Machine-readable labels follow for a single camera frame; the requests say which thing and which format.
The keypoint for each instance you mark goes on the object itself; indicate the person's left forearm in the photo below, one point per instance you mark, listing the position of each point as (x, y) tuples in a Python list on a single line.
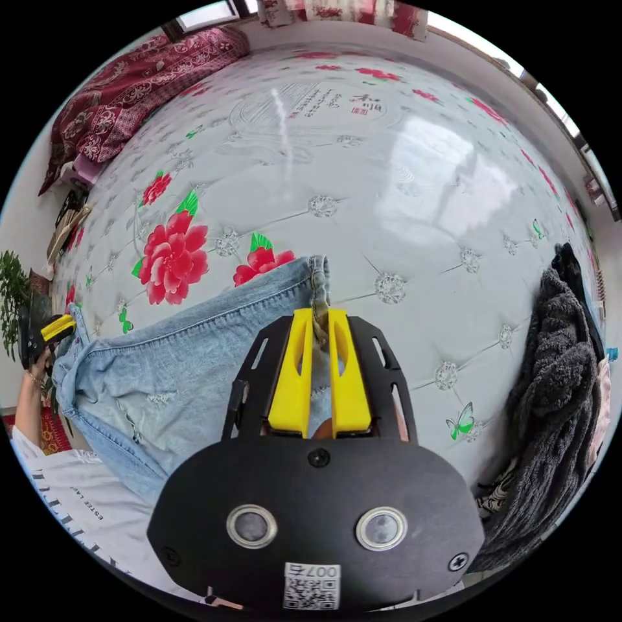
[(28, 405)]

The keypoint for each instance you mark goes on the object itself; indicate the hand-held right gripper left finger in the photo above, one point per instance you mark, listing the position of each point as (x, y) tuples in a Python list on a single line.
[(290, 389)]

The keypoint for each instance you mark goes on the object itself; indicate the window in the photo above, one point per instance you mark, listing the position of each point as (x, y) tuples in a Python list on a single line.
[(201, 22)]

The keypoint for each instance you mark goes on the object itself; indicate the red patterned rug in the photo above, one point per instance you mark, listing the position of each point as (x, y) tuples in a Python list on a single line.
[(48, 432)]

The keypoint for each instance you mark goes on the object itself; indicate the pile of clothes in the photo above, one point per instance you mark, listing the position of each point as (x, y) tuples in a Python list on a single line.
[(549, 403)]

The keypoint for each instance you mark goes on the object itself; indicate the person's left hand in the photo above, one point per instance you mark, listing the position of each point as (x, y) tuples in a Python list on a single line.
[(40, 365)]

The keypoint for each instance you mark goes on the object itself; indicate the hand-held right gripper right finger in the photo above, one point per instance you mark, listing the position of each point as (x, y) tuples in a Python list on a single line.
[(351, 393)]

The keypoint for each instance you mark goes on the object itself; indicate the green potted plant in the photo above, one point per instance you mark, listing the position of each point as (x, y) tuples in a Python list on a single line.
[(13, 301)]

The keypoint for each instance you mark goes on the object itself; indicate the light blue jeans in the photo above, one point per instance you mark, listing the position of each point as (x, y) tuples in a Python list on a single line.
[(194, 359)]

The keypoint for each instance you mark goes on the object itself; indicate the person's body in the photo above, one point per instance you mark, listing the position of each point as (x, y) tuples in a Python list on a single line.
[(92, 510)]

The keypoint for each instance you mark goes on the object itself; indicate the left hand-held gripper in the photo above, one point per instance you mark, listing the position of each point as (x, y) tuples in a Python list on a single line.
[(32, 342)]

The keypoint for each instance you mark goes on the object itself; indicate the red patterned quilt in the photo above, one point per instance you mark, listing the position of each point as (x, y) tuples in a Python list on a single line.
[(141, 92)]

